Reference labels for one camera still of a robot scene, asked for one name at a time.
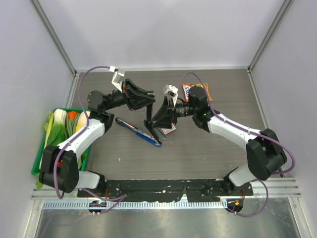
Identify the Fox's candy bag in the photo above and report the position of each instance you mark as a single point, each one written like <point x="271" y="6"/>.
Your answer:
<point x="187" y="87"/>

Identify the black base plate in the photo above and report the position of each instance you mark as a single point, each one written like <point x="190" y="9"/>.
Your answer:
<point x="171" y="190"/>

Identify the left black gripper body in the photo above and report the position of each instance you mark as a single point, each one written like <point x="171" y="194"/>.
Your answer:
<point x="130" y="99"/>

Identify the slotted cable duct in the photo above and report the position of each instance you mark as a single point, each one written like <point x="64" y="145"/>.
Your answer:
<point x="87" y="204"/>

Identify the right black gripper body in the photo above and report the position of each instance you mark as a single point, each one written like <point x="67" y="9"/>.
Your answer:
<point x="172" y="112"/>

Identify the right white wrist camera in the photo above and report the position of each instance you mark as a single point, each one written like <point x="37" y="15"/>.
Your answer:
<point x="172" y="91"/>

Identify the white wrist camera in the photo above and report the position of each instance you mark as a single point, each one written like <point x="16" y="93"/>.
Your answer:
<point x="172" y="91"/>
<point x="118" y="73"/>

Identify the toy carrot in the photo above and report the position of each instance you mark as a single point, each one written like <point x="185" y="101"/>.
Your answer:
<point x="72" y="115"/>

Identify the toy green beans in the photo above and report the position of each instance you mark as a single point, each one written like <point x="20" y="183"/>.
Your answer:
<point x="71" y="124"/>

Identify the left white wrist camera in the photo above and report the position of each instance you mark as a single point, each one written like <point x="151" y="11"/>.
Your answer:
<point x="118" y="73"/>

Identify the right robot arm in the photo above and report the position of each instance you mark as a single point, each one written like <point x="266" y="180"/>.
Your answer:
<point x="265" y="155"/>

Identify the toy napa cabbage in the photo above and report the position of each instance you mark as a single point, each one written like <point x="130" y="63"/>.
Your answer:
<point x="81" y="120"/>

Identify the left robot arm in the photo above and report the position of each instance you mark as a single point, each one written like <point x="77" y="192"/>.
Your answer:
<point x="59" y="167"/>

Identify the toy bok choy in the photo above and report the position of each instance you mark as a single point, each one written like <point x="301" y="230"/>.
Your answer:
<point x="55" y="128"/>

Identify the small staple box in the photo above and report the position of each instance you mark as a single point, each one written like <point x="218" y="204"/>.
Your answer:
<point x="168" y="130"/>

